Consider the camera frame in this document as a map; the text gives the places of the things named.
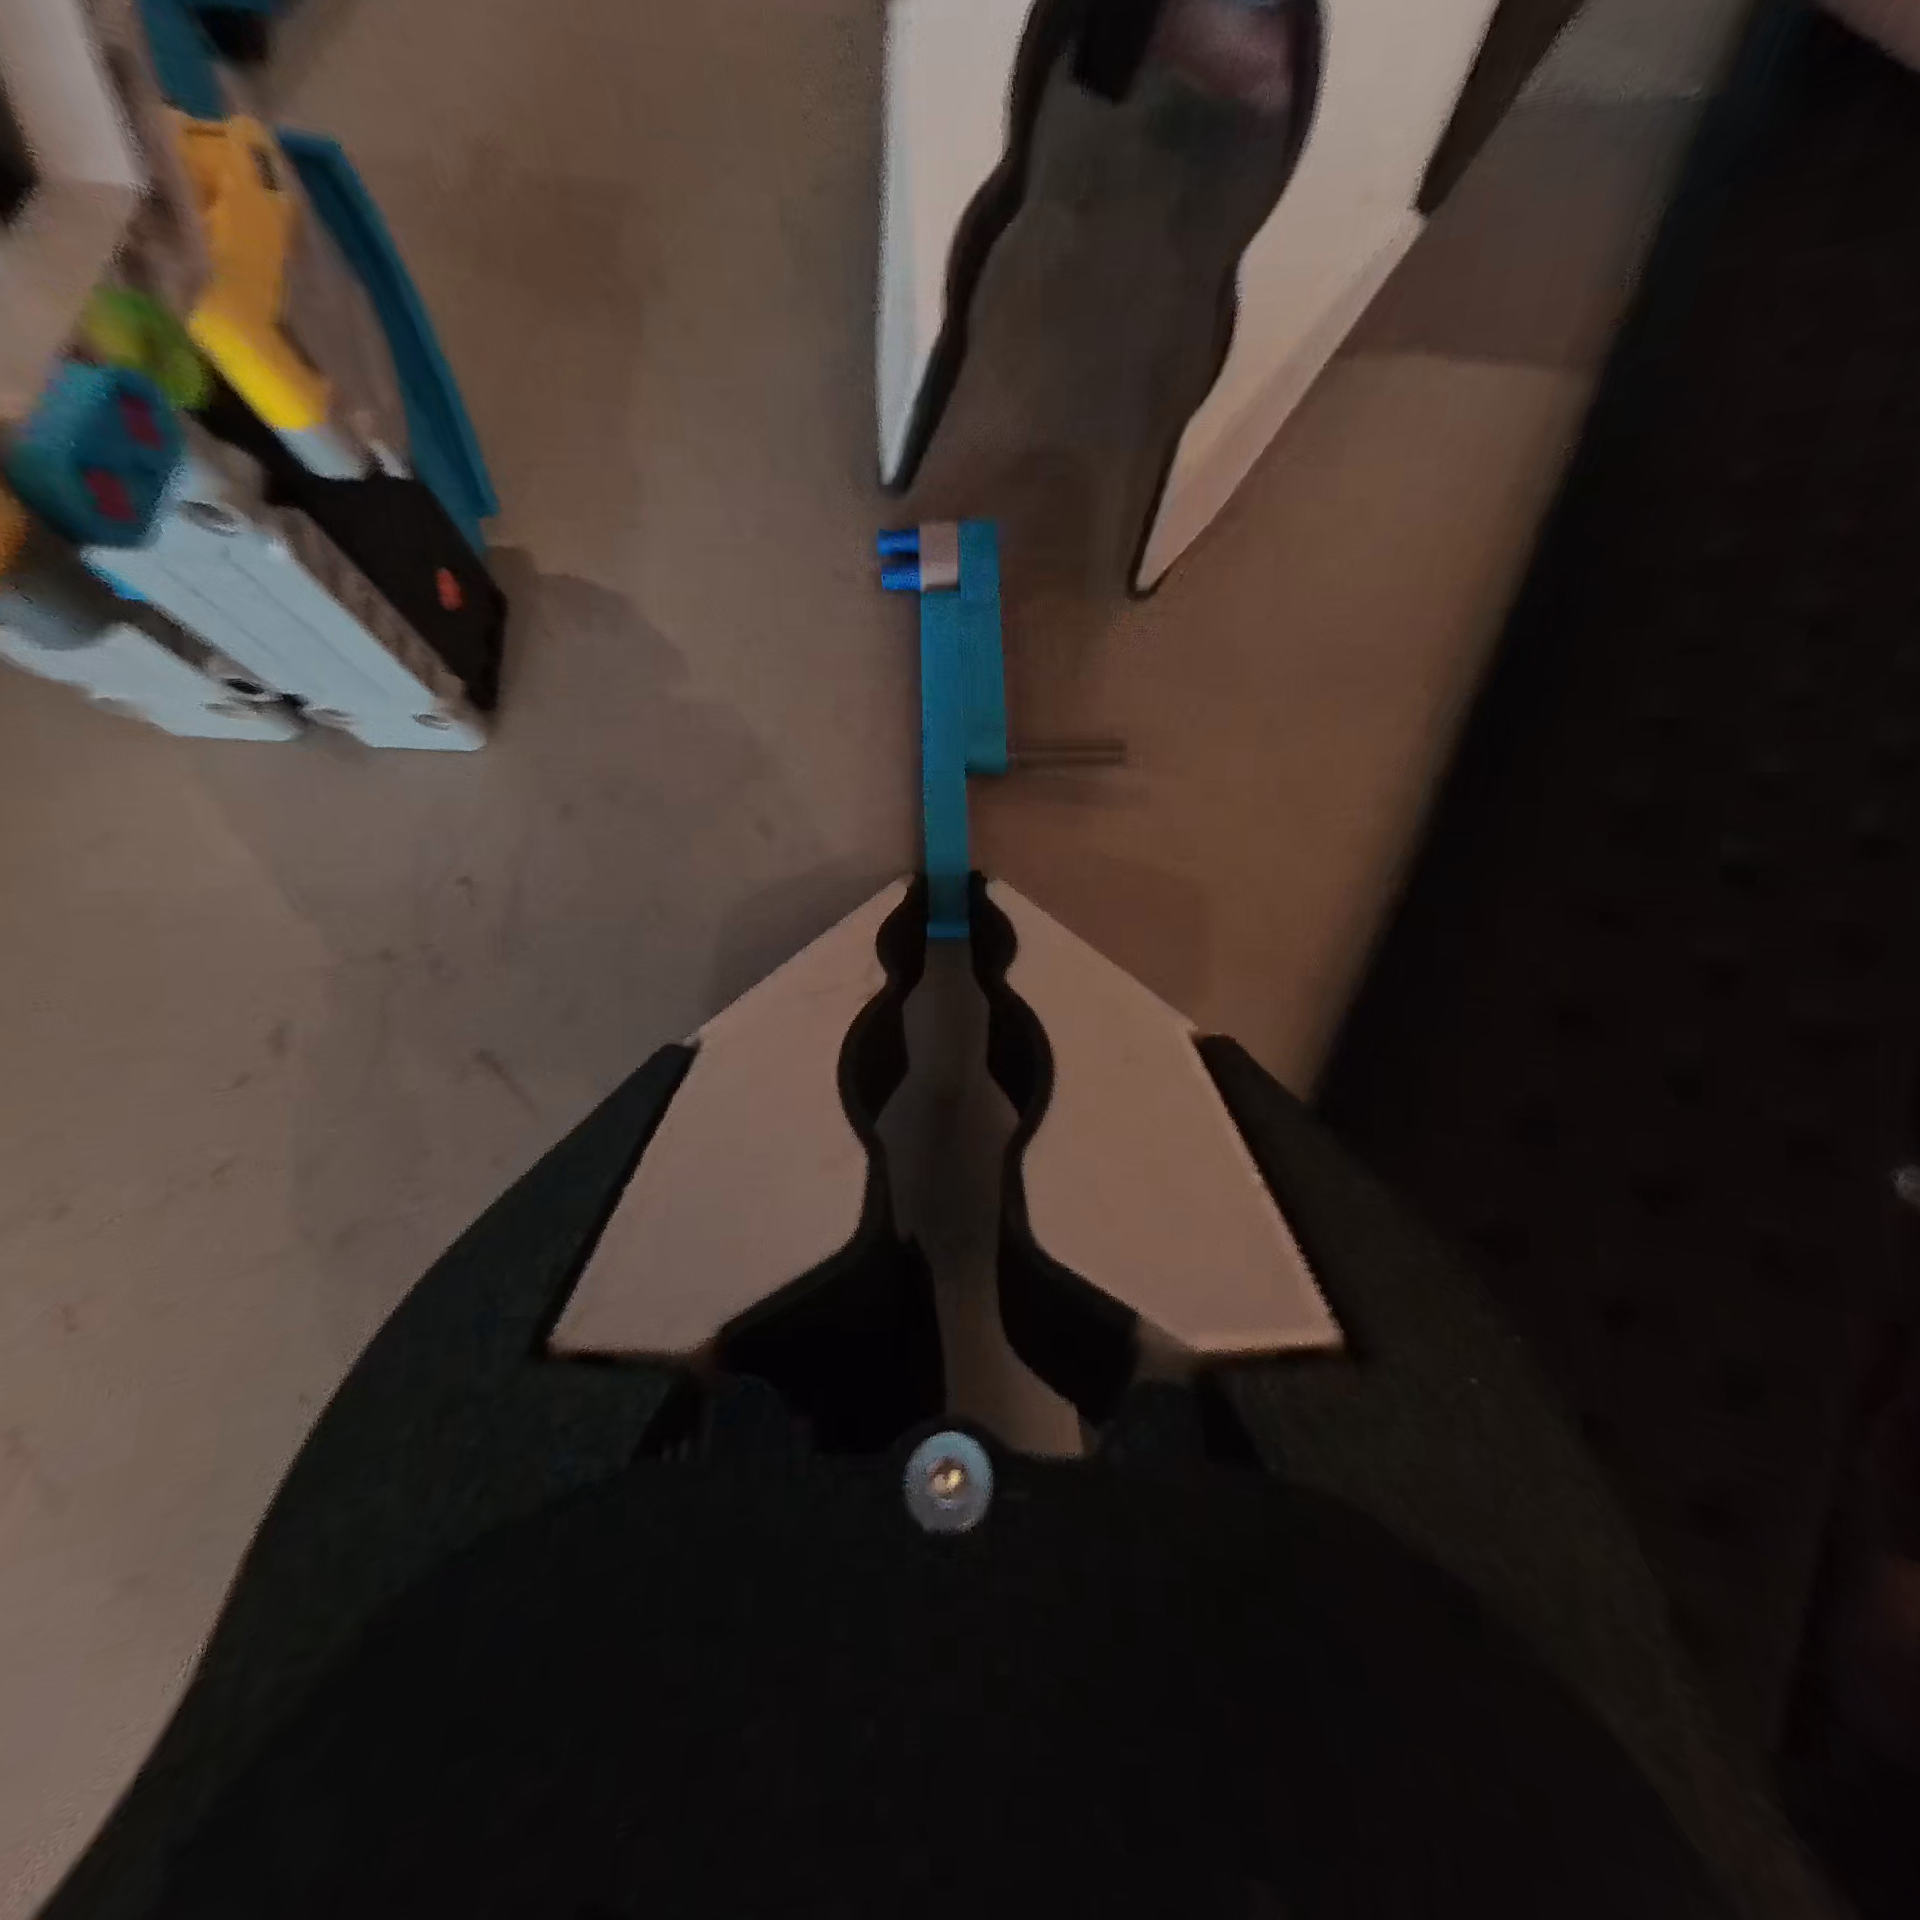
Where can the teal short beam with pins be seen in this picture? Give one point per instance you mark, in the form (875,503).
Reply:
(981,660)

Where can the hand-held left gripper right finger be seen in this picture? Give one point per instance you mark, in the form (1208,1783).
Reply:
(1154,1185)

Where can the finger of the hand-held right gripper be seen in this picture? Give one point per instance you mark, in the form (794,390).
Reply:
(937,150)
(1348,182)

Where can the dark grey axle rod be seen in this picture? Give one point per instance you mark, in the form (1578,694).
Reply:
(1073,752)

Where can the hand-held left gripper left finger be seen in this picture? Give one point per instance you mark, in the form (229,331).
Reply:
(721,1185)

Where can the blue grey toy robot model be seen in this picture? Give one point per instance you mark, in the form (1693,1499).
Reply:
(299,599)

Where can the teal long holed beam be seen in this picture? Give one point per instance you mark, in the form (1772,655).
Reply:
(944,826)

